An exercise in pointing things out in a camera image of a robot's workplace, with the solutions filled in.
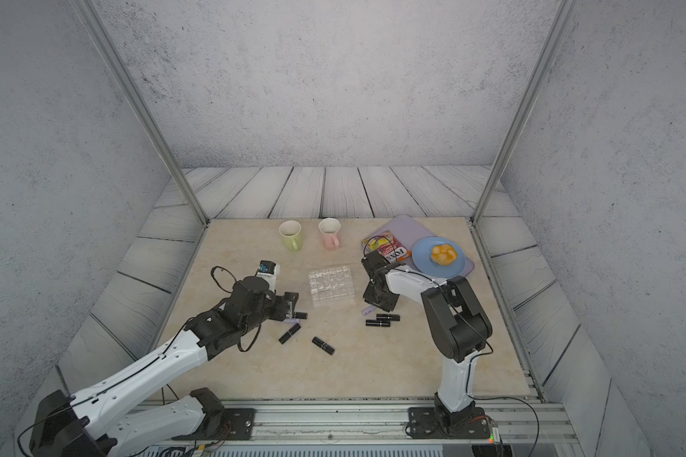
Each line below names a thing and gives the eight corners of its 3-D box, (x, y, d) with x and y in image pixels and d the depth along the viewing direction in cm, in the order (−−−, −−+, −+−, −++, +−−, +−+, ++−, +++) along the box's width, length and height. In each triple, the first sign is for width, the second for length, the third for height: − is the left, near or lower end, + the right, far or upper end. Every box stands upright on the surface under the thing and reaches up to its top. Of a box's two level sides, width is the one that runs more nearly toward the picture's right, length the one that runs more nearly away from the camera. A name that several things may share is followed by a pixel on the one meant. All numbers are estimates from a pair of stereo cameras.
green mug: (280, 256, 109) (275, 241, 103) (285, 233, 117) (281, 218, 111) (300, 256, 109) (297, 241, 103) (304, 233, 117) (301, 218, 111)
